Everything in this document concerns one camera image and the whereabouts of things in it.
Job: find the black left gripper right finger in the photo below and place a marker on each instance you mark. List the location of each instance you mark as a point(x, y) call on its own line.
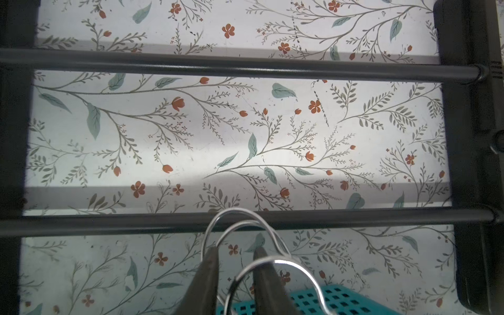
point(270, 296)

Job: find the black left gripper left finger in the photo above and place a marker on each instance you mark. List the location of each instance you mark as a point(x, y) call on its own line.
point(201, 295)

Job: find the teal perforated tray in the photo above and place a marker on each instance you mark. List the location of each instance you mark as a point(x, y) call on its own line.
point(339, 299)

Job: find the black clothes rack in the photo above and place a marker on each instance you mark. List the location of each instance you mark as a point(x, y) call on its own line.
point(104, 143)

